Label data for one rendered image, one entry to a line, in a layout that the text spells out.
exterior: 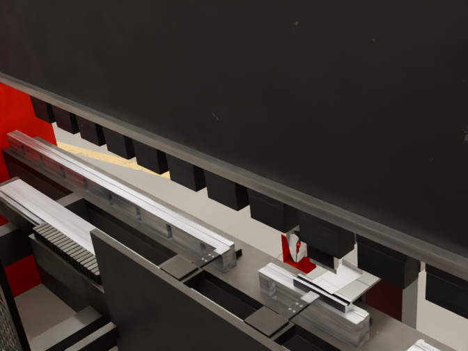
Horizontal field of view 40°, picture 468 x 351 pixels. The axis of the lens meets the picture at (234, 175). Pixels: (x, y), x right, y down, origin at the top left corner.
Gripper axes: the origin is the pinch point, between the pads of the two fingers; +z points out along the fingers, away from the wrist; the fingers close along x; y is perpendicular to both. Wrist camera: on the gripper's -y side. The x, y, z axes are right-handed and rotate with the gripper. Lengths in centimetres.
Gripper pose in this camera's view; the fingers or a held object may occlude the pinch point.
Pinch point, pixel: (296, 257)
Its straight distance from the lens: 201.4
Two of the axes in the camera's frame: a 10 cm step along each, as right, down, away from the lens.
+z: -2.0, 8.5, -4.9
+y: 2.4, 5.3, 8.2
